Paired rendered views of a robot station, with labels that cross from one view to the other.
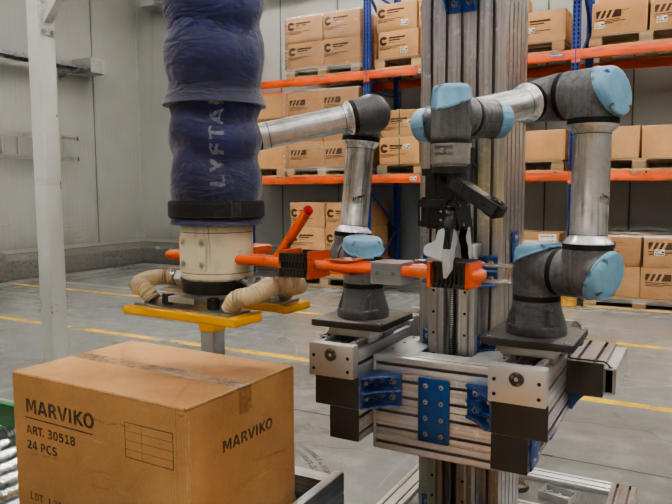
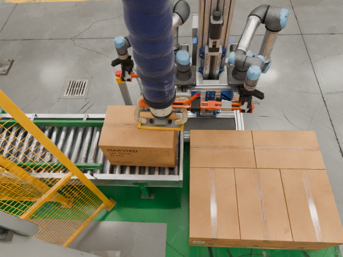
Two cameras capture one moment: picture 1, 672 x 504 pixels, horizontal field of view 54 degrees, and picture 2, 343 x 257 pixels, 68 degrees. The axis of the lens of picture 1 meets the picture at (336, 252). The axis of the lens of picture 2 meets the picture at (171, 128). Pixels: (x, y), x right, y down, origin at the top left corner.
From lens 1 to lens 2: 1.54 m
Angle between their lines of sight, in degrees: 56
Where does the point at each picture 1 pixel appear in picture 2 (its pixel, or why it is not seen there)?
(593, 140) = (274, 35)
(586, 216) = (266, 55)
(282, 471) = not seen: hidden behind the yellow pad
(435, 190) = (244, 93)
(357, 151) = not seen: hidden behind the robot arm
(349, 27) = not seen: outside the picture
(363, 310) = (187, 78)
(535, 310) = (243, 74)
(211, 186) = (167, 99)
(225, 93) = (169, 75)
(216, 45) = (166, 64)
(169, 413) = (166, 148)
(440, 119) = (251, 82)
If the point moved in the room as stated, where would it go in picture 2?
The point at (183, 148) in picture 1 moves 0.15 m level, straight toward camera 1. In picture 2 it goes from (154, 91) to (169, 106)
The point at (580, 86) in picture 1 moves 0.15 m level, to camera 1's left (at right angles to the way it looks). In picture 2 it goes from (275, 21) to (255, 28)
